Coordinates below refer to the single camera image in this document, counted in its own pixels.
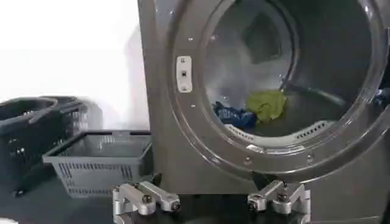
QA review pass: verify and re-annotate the green cloth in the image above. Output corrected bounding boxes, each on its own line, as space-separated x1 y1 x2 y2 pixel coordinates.
245 89 288 124

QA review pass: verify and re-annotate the grey dryer machine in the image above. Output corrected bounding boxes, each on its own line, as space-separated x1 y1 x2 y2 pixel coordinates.
136 0 390 224

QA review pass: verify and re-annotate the blue cloth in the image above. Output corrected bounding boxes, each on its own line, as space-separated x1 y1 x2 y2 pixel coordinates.
212 100 258 130

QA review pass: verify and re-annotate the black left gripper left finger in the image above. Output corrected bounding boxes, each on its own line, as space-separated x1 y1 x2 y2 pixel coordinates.
112 172 182 224

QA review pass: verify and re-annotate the white door latch plate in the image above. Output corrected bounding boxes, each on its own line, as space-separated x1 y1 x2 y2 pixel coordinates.
175 55 193 93

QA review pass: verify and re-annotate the grey plastic laundry basket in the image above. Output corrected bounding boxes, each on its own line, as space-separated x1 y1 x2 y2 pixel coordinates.
41 129 153 199

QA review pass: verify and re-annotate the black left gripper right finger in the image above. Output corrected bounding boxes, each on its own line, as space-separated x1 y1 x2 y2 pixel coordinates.
246 172 312 224

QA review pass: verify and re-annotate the black plastic basket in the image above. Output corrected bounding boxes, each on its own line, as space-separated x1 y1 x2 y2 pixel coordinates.
0 95 104 197

